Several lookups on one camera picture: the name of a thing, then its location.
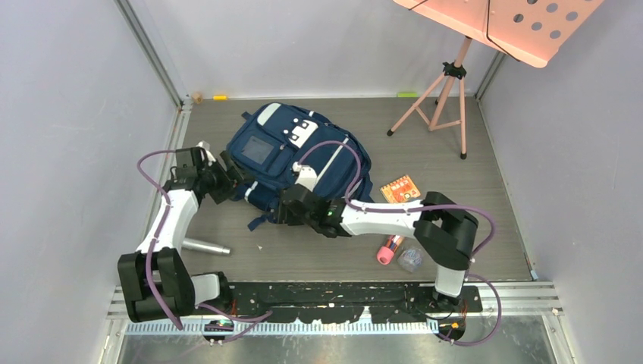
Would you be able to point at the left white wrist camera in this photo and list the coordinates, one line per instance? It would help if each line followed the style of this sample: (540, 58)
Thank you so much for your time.
(208, 157)

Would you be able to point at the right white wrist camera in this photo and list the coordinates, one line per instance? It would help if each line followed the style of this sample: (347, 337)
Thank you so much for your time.
(305, 175)

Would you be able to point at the small wooden block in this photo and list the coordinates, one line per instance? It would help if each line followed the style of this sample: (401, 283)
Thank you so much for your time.
(197, 97)

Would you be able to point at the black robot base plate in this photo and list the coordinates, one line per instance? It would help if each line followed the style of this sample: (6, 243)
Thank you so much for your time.
(341, 302)

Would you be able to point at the clear bag of clips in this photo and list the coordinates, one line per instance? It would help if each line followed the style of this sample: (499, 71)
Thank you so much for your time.
(410, 259)

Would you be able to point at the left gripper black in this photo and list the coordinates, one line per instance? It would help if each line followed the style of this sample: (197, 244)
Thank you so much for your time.
(234, 174)

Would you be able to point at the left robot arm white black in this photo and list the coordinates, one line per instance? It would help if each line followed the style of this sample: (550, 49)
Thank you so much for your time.
(154, 280)

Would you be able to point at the silver metal bottle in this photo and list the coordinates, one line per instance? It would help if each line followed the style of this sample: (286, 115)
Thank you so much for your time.
(206, 247)

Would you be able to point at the small orange booklet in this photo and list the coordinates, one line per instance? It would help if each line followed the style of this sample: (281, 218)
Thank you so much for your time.
(400, 190)

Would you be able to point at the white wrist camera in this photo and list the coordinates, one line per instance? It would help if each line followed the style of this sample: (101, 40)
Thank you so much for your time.
(305, 175)
(208, 157)

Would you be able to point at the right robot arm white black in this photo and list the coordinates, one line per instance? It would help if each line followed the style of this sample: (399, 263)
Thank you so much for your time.
(444, 230)

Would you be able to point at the navy blue backpack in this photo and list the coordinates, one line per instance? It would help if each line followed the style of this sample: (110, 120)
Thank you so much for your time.
(277, 135)

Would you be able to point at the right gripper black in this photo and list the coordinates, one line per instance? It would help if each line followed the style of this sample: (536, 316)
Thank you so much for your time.
(284, 215)

